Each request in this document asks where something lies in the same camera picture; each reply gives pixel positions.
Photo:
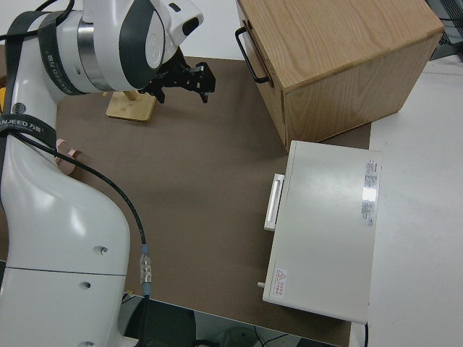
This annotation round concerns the yellow corn cob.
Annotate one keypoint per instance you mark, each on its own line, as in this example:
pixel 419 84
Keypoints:
pixel 1 101

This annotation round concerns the cream toaster oven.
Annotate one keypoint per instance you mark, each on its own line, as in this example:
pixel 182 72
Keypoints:
pixel 325 235

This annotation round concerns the wooden mug tree stand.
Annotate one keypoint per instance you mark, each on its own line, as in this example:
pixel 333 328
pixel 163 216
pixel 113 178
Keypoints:
pixel 130 108

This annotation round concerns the brown table mat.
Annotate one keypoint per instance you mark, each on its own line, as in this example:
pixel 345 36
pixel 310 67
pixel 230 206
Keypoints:
pixel 199 162

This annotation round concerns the pink mug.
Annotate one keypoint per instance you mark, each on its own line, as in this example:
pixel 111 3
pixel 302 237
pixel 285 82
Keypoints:
pixel 66 169

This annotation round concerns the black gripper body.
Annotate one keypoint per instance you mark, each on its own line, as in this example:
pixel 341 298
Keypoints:
pixel 177 77

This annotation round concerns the wooden cabinet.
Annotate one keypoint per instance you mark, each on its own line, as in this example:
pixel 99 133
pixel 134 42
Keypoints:
pixel 343 54

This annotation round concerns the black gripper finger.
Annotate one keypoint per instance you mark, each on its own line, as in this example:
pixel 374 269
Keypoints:
pixel 206 81
pixel 161 94

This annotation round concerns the white Franka arm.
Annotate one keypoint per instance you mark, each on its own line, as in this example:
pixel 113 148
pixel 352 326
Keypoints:
pixel 54 217

